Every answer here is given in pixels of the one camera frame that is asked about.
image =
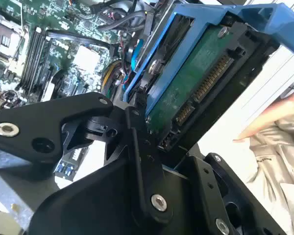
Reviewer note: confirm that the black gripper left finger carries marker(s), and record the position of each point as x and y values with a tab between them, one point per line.
39	117

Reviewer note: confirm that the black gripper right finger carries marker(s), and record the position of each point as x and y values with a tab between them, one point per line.
210	195

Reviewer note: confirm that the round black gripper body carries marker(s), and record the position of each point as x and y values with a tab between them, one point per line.
100	208

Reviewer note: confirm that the person's hand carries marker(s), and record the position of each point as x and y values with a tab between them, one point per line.
272	117

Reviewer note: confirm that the hard disk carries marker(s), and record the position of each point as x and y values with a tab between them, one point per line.
186	85

